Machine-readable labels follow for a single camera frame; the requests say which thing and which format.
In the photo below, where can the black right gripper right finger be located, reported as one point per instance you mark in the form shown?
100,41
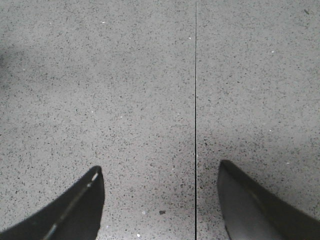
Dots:
251,212

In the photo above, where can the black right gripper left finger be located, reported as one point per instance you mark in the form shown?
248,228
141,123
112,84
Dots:
75,215

